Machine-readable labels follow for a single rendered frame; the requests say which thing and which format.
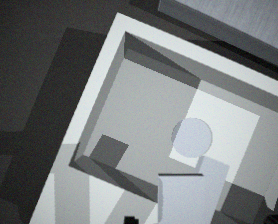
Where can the white rectangular basin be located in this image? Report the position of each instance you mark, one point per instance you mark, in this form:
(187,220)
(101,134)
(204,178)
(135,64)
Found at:
(153,104)

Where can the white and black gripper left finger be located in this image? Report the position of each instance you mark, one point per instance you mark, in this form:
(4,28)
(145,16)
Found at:
(130,220)

